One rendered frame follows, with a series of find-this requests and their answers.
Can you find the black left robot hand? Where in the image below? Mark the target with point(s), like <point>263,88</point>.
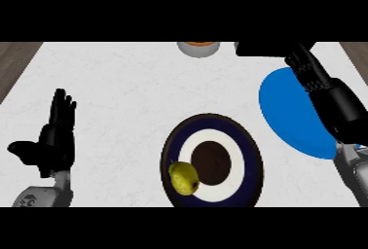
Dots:
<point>56,142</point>

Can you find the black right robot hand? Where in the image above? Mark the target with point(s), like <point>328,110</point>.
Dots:
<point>337,103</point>

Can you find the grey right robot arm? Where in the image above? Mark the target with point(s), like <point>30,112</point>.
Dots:
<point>356,175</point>

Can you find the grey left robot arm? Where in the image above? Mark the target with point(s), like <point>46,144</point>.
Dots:
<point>44,196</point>

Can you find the dark blue ringed plate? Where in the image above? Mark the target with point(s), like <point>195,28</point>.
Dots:
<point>240,152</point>

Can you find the yellow-green pear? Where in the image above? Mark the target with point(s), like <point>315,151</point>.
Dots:
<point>183,179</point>

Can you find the black appliance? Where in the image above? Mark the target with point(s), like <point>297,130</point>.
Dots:
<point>260,49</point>

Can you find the grey cup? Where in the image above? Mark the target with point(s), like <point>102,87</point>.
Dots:
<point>198,50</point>

